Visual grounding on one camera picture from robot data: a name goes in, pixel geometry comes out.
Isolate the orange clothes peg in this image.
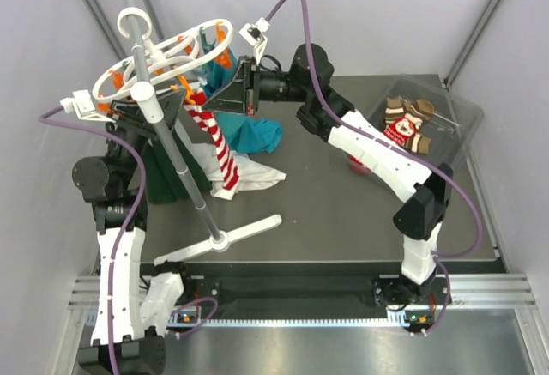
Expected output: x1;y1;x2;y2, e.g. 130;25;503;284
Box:
170;82;208;106

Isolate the orange peg on teal cloth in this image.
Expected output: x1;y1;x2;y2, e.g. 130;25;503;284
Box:
214;50;235;70

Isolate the white round clip hanger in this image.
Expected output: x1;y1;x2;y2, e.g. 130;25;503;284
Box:
92;7;234;103

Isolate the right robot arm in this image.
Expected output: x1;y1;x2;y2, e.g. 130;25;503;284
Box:
204;44;453;305

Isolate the near grey stand pole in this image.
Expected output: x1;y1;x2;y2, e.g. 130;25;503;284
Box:
127;15;222;243

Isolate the near white stand foot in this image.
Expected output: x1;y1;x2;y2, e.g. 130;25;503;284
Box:
154;214;282;266

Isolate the clear plastic bin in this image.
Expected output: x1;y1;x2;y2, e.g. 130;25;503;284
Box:
334;75;484;191

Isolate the teal blue cloth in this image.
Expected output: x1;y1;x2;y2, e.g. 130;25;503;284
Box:
202;51;283;154

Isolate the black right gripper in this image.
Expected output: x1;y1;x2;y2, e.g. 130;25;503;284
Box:
202;58;310;119

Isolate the brown striped sock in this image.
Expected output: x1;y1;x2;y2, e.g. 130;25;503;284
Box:
383;97;435;155

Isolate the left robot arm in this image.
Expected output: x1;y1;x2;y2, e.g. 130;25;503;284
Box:
63;89;195;374

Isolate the dark green cloth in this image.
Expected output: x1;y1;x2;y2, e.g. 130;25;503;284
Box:
142;134;212;205

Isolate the white cloth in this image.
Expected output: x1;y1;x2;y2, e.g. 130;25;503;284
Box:
175;122;287;200

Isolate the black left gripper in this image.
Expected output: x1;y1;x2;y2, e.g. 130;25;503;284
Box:
106;88;186;189

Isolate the aluminium frame rail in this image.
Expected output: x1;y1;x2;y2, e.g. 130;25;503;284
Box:
68;274;540;329

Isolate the teal green clothes peg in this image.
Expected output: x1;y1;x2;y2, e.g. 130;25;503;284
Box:
192;65;212;88

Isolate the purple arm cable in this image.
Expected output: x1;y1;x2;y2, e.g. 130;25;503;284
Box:
38;106;219;375
264;0;485;336

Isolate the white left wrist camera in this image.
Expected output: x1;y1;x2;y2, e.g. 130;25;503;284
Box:
59;89;115;123

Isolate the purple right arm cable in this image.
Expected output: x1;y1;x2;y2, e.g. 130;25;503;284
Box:
264;0;485;336

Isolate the red white striped sock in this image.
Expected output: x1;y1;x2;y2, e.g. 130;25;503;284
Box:
184;103;240;198

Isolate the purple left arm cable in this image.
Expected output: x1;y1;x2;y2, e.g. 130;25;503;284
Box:
38;106;219;375

